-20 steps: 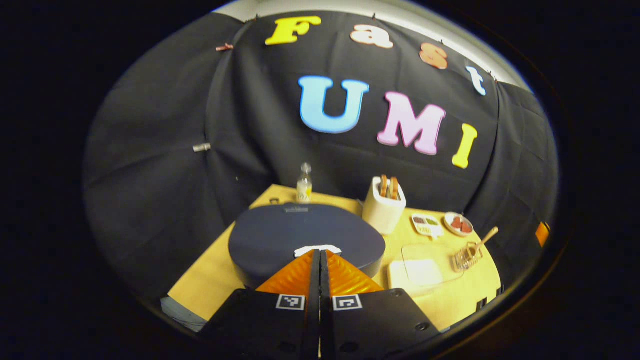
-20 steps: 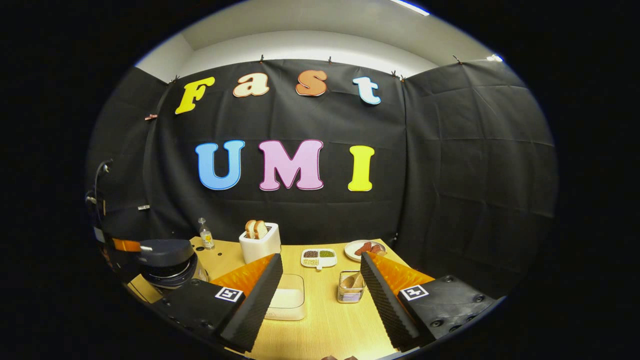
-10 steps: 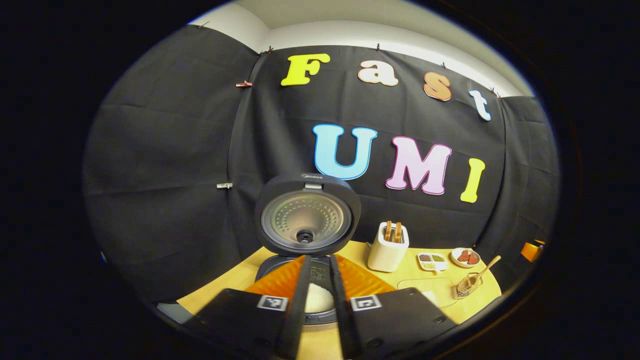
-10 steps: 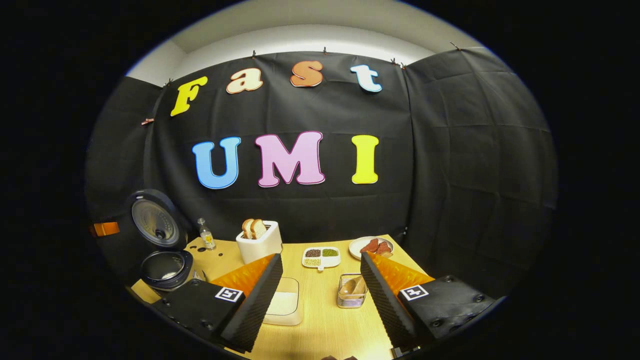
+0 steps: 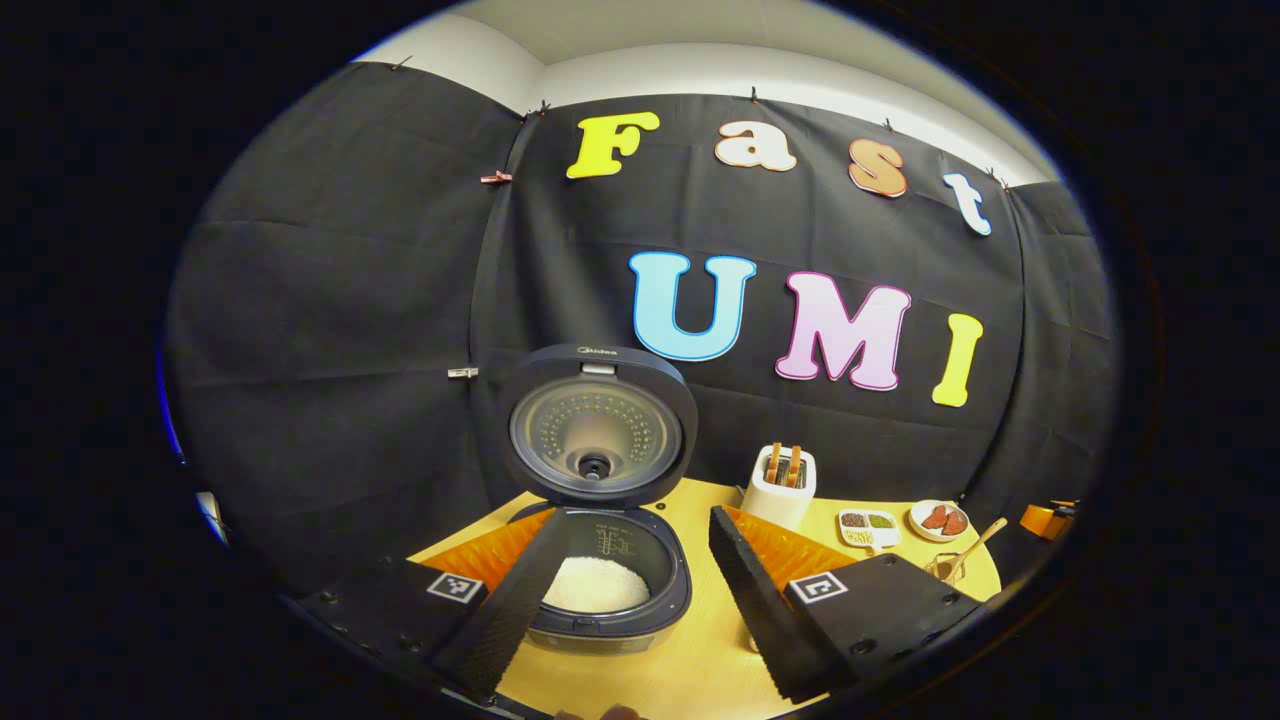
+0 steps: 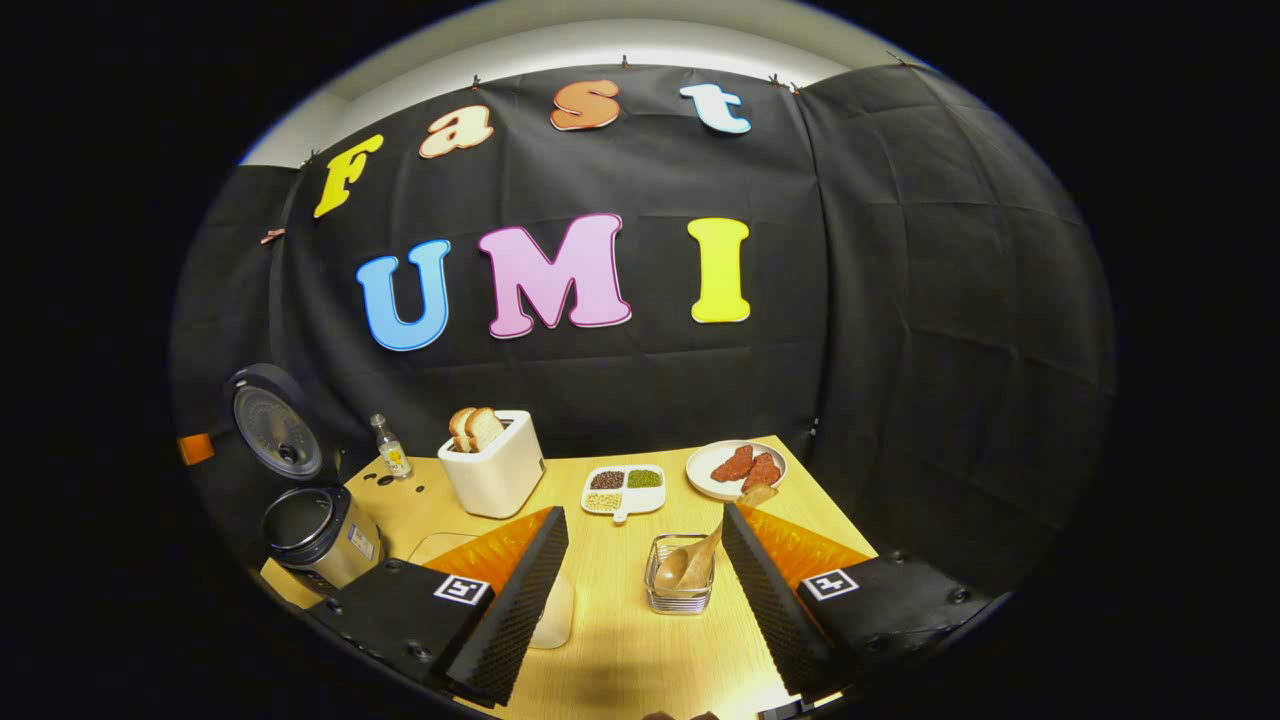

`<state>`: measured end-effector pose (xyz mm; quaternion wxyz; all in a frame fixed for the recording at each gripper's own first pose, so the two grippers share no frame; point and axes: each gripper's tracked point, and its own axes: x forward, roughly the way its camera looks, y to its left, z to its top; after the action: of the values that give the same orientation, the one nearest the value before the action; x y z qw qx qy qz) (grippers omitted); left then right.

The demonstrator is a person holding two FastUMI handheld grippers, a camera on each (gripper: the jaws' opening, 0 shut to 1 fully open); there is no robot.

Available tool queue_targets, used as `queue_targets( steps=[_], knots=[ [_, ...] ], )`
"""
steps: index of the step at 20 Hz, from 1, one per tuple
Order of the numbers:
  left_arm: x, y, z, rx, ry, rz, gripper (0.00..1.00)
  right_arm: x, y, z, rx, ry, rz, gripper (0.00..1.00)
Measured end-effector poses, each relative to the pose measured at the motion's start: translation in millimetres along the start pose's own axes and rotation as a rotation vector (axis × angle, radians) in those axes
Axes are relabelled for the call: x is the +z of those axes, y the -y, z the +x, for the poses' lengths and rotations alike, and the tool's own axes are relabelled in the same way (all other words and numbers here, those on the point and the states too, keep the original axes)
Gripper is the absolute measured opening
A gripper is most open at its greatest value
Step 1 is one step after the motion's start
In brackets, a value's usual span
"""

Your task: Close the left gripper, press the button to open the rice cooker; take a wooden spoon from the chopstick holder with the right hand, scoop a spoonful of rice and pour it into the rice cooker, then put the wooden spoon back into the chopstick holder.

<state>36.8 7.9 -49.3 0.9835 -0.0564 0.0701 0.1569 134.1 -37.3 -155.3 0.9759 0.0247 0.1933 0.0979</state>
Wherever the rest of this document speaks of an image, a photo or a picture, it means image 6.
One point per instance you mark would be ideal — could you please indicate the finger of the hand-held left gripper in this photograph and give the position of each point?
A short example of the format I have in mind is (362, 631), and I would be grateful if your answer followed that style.
(197, 449)

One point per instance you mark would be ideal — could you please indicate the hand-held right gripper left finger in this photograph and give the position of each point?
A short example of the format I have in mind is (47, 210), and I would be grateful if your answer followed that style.
(520, 610)

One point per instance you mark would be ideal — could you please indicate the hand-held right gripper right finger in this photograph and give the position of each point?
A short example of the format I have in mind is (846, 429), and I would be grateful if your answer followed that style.
(770, 610)

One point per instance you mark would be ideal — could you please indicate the white rice box clear lid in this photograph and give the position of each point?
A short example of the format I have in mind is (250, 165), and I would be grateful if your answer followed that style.
(555, 620)

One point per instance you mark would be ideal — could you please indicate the wooden spoon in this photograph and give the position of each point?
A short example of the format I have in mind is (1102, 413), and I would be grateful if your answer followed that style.
(672, 572)

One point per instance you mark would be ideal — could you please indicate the dark grey rice cooker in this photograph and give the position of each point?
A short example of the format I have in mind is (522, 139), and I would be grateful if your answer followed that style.
(330, 550)

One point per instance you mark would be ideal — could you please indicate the white toaster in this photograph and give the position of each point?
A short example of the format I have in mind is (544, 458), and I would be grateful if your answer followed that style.
(495, 478)

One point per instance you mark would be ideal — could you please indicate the red meat slice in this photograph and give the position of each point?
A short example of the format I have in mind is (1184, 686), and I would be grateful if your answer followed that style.
(762, 472)
(733, 465)

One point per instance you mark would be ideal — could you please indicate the white round plate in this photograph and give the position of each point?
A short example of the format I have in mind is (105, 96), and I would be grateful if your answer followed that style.
(705, 478)

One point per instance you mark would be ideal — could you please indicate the white divided bean dish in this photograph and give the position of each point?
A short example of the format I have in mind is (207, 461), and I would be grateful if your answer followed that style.
(622, 497)

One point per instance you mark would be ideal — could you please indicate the toast bread slice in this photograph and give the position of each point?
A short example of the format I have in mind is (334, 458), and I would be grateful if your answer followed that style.
(486, 427)
(460, 428)

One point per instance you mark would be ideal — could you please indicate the small glass bottle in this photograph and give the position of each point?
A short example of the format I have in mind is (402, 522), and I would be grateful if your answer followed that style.
(393, 457)

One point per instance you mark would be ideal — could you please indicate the black backdrop cloth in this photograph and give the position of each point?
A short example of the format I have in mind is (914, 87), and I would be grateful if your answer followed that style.
(900, 300)

